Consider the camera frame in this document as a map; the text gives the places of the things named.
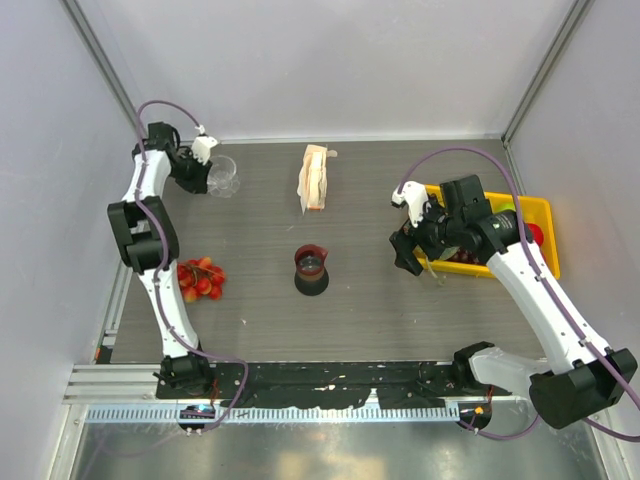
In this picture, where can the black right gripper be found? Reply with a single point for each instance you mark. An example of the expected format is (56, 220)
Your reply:
(406, 239)

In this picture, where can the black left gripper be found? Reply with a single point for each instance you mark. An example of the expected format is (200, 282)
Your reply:
(199, 184)

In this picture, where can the clear plastic coffee dripper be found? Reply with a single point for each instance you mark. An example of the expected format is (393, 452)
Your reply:
(222, 180)

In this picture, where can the black base glass carafe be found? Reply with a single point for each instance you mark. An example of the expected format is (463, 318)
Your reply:
(311, 277)

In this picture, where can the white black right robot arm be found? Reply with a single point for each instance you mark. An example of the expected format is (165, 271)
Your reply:
(580, 374)

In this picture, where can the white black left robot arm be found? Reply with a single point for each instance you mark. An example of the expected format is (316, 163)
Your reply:
(148, 244)

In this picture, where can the green netted melon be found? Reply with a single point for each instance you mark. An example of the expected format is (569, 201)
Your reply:
(442, 254)

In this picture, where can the red grape bunch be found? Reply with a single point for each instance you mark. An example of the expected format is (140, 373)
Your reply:
(465, 257)

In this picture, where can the red cherry bunch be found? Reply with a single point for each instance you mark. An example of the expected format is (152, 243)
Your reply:
(200, 278)

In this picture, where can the green apple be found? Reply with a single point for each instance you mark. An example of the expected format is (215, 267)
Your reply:
(507, 207)

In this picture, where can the stack of paper filters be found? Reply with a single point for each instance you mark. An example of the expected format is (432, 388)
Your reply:
(312, 179)

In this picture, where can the red apple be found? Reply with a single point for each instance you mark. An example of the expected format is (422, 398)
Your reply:
(537, 232)

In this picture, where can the yellow plastic fruit tray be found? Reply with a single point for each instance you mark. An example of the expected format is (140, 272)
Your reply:
(537, 217)

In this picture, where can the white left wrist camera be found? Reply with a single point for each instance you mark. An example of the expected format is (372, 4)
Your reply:
(203, 145)

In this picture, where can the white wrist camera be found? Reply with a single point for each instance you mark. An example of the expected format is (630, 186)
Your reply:
(415, 198)
(203, 145)

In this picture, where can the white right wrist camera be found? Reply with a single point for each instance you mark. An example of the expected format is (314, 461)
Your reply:
(415, 198)

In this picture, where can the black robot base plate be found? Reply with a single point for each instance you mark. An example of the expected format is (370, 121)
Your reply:
(323, 385)

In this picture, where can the white slotted cable duct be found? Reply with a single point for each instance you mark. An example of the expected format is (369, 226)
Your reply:
(191, 414)

